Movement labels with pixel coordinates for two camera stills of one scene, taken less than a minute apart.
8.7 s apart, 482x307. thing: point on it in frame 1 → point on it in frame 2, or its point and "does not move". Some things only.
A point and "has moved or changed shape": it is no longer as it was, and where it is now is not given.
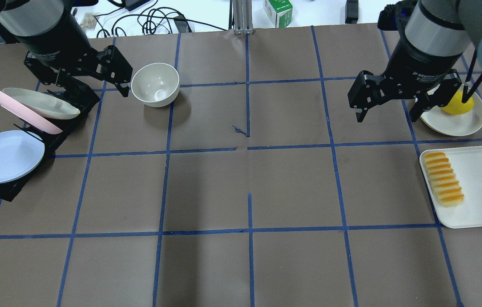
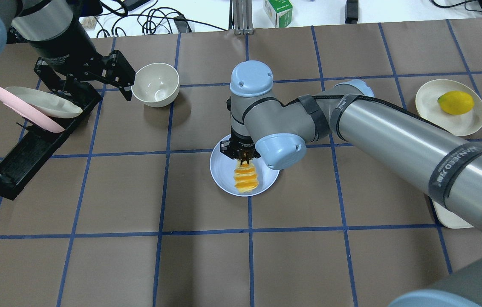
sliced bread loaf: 445,186 has moved or changed shape
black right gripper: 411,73 → 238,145
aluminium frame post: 242,13 does not move
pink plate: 24,113 does not move
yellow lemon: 456,106 does not move
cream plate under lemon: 443,122 does not move
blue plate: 4,156 → 222,168
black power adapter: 351,11 does not move
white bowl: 156,85 does not move
